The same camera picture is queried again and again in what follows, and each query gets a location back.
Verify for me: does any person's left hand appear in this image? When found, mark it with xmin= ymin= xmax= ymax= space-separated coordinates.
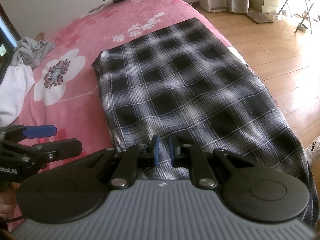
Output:
xmin=0 ymin=184 xmax=22 ymax=217

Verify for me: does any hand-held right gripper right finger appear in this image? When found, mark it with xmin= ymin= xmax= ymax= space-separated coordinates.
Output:
xmin=169 ymin=135 xmax=256 ymax=189

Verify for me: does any brown floor board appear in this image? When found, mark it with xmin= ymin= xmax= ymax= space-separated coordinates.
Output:
xmin=245 ymin=12 xmax=273 ymax=25

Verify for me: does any black white plaid shirt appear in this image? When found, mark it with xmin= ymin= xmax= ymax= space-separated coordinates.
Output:
xmin=90 ymin=17 xmax=320 ymax=232

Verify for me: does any dark door frame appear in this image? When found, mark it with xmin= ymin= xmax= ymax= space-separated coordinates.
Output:
xmin=0 ymin=2 xmax=19 ymax=85

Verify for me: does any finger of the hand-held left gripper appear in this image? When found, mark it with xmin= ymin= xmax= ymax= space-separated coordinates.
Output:
xmin=0 ymin=138 xmax=82 ymax=165
xmin=0 ymin=124 xmax=57 ymax=143

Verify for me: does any white garment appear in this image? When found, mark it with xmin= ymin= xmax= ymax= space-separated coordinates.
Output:
xmin=0 ymin=65 xmax=35 ymax=127

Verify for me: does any white sneaker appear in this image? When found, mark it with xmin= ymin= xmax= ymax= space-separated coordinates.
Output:
xmin=304 ymin=135 xmax=320 ymax=166

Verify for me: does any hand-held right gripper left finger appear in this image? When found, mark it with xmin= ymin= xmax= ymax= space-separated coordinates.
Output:
xmin=84 ymin=134 xmax=160 ymax=189

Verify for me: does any pink floral blanket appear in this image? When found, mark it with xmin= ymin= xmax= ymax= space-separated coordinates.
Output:
xmin=0 ymin=0 xmax=273 ymax=233

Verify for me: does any folding table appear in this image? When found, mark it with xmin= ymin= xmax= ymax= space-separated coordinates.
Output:
xmin=269 ymin=0 xmax=315 ymax=34

